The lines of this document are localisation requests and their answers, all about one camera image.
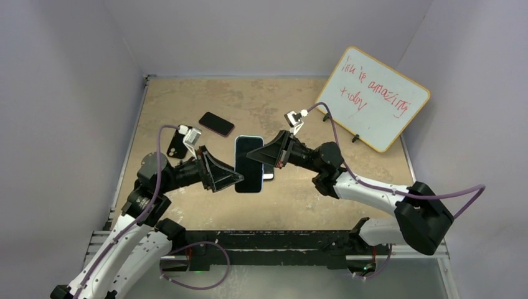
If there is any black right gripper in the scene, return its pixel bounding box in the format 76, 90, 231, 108
247, 130, 323, 173

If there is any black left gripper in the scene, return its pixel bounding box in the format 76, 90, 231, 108
160, 145, 243, 192

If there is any black phone silver frame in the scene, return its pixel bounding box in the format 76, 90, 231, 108
263, 163, 275, 181

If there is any light blue phone case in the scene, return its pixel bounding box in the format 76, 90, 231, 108
234, 135, 265, 194

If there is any small black phone case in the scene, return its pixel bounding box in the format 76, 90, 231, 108
166, 125, 192, 159

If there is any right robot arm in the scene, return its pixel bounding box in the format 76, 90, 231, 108
247, 130, 454, 255

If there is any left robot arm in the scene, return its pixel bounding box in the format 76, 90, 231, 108
50, 146, 243, 298

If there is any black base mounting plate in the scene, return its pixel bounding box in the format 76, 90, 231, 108
169, 229, 389, 272

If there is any whiteboard with red writing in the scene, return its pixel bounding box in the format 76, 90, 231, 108
317, 47, 430, 153

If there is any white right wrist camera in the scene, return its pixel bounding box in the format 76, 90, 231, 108
285, 109, 308, 135

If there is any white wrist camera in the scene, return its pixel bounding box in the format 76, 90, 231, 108
285, 109, 308, 135
184, 127, 202, 158

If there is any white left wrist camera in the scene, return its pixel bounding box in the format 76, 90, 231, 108
184, 127, 202, 158

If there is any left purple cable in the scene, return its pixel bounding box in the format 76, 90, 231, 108
72, 124, 231, 299

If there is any purple cable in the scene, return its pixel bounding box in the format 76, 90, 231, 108
307, 102, 487, 282
72, 124, 231, 299

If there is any aluminium frame rail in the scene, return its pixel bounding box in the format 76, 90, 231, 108
73, 229, 461, 299

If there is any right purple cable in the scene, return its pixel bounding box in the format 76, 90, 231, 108
307, 102, 487, 282

